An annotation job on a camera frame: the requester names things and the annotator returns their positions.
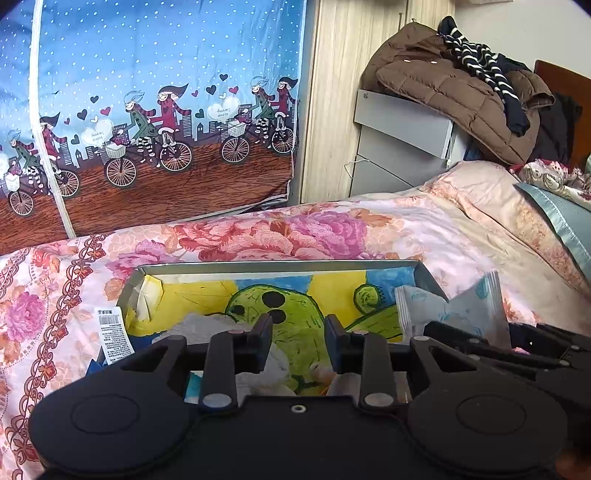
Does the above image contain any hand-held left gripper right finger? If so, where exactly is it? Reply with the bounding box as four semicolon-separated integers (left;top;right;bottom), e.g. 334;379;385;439
324;314;489;411

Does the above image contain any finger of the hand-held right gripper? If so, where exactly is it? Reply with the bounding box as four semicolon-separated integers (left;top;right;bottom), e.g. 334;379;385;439
508;323;591;365
422;320;492;358

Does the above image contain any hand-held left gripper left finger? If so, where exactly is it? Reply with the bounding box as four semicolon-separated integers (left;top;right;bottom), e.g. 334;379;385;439
110;314;274;411

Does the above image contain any white cloth blue print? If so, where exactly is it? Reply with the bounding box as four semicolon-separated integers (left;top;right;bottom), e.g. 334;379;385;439
152;314;298;400

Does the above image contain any white plastic packet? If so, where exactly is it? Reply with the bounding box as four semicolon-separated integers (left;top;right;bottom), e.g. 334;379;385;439
393;271;512;349

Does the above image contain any grey box with painted lining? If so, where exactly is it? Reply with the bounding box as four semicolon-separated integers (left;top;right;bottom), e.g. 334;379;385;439
90;259;448;407

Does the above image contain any pink floral quilt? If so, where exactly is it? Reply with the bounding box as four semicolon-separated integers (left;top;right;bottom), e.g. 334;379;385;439
0;189;536;480

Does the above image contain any blue-grey pillow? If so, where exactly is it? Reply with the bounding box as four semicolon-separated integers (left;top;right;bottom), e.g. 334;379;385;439
515;182;591;278

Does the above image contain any peach floral blanket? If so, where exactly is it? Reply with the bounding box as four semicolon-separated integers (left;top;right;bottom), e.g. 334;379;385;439
422;161;591;326

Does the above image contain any white printed label tag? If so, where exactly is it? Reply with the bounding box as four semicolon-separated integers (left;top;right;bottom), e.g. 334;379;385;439
95;307;134;365

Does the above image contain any floral satin cloth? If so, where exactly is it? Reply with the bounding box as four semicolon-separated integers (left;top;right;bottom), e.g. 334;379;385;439
508;159;591;201

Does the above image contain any grey cabinet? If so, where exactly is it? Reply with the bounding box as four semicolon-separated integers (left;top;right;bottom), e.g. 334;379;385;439
349;89;467;197

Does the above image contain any dark clothing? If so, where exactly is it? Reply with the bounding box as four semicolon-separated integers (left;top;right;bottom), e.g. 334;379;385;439
538;92;583;167

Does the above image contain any brown puffer jacket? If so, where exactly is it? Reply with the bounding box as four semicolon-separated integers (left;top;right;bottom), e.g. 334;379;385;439
360;21;555;166

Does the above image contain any wooden headboard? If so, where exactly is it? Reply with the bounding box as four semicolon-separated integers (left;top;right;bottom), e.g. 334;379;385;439
533;59;591;167

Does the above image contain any light wooden wardrobe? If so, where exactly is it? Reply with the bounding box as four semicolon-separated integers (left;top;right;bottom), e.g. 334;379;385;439
300;0;455;204

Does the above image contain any striped dark garment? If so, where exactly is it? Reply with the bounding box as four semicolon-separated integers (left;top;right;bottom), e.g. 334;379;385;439
438;16;531;137

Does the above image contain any blue printed wardrobe cover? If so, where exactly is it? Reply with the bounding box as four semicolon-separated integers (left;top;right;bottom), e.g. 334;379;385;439
0;0;309;243

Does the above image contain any white cable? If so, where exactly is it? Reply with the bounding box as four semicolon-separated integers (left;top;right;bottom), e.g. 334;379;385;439
345;154;371;186

